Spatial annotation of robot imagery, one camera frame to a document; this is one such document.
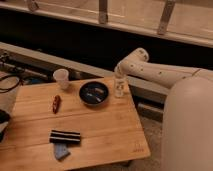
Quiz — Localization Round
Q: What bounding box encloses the wooden folding table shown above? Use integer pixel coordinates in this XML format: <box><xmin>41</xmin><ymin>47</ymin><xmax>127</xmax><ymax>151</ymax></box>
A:
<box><xmin>0</xmin><ymin>77</ymin><xmax>150</xmax><ymax>171</ymax></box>

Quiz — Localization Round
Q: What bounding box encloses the blue grey cloth piece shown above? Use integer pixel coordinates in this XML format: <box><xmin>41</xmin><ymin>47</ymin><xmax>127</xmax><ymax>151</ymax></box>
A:
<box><xmin>54</xmin><ymin>143</ymin><xmax>70</xmax><ymax>160</ymax></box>

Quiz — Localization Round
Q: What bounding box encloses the translucent plastic cup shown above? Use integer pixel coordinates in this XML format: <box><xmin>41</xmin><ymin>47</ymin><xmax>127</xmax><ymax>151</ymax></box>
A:
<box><xmin>53</xmin><ymin>69</ymin><xmax>69</xmax><ymax>90</ymax></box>

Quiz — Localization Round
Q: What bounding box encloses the black cable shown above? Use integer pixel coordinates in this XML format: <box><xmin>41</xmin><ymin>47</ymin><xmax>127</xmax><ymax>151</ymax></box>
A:
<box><xmin>0</xmin><ymin>73</ymin><xmax>23</xmax><ymax>94</ymax></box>

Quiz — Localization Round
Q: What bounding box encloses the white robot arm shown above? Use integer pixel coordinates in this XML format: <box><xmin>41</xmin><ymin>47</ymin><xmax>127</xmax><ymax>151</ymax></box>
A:
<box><xmin>114</xmin><ymin>48</ymin><xmax>213</xmax><ymax>88</ymax></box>

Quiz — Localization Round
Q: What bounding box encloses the small red object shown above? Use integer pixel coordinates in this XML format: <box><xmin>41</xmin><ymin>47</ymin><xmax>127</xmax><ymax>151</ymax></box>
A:
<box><xmin>52</xmin><ymin>95</ymin><xmax>61</xmax><ymax>114</ymax></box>

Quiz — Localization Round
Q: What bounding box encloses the black round bowl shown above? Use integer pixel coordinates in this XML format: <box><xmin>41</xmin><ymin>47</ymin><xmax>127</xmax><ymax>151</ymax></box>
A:
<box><xmin>79</xmin><ymin>81</ymin><xmax>109</xmax><ymax>106</ymax></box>

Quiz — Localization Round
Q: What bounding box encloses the clear plastic bottle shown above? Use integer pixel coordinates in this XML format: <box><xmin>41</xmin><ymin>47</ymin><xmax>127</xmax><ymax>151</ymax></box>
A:
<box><xmin>114</xmin><ymin>76</ymin><xmax>125</xmax><ymax>98</ymax></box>

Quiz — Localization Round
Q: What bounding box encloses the black white striped cloth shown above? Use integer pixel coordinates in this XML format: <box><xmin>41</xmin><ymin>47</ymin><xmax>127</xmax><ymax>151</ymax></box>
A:
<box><xmin>49</xmin><ymin>130</ymin><xmax>81</xmax><ymax>144</ymax></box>

